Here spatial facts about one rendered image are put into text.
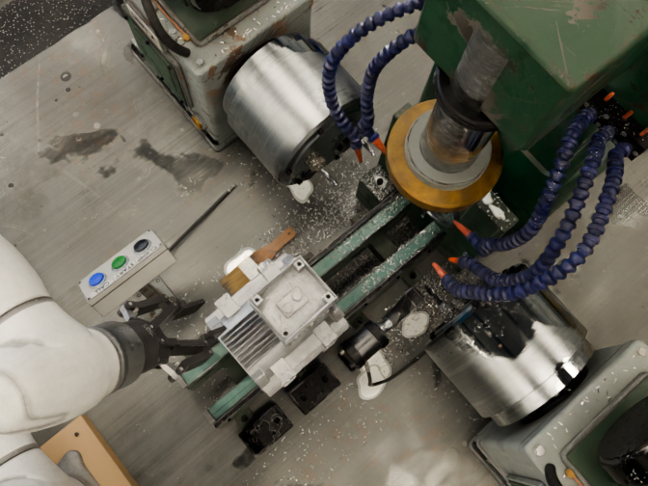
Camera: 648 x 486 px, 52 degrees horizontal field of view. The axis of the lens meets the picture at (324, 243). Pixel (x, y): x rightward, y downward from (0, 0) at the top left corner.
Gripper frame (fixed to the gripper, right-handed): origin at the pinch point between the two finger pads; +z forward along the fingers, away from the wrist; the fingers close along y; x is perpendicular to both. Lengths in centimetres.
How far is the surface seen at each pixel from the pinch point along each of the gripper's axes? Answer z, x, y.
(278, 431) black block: 27.8, 18.4, -21.2
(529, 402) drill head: 22, -27, -45
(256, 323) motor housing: 12.2, -1.4, -4.5
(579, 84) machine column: -24, -63, -15
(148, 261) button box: 9.5, 6.3, 17.2
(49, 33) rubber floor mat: 113, 41, 148
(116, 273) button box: 6.9, 11.4, 19.2
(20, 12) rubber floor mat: 111, 44, 162
